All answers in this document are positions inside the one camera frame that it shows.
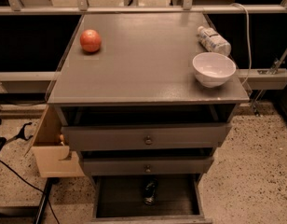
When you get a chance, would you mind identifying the grey bottom drawer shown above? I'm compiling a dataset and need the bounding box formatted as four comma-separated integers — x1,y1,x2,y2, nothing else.
87,175,212,224

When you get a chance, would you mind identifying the grey drawer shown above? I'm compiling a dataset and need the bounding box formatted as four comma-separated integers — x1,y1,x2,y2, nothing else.
87,175,212,224
61,123,231,151
82,157,213,176

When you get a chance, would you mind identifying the grey wooden drawer cabinet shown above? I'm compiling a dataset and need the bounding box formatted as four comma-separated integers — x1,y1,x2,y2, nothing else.
48,13,248,169

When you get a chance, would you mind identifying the grey top drawer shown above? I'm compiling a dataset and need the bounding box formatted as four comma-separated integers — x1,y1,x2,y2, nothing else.
61,123,231,151

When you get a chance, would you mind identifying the grey middle drawer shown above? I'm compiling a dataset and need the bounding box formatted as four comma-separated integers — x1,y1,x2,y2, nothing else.
82,157,213,176

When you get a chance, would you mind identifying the white bowl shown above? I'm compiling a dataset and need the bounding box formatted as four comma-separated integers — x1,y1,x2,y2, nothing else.
192,52,236,88

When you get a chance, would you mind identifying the orange ball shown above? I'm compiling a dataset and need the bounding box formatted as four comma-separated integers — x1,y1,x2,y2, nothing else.
79,29,102,52

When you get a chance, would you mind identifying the clear plastic water bottle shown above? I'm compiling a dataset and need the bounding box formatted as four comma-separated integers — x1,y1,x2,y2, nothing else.
198,26,231,56

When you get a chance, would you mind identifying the light wooden box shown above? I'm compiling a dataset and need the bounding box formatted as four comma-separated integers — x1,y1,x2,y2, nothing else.
31,106,84,177

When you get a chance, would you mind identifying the black clamp tool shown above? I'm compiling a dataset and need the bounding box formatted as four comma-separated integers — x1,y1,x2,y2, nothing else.
7,122,32,144

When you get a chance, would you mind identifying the metal railing frame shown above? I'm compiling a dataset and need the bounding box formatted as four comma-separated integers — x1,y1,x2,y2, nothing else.
0,0,287,91

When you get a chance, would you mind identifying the white cable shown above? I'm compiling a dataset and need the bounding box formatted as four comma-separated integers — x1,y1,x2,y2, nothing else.
230,2,253,86

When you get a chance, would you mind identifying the black floor cable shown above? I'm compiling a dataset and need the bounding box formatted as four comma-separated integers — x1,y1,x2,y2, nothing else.
0,157,62,224

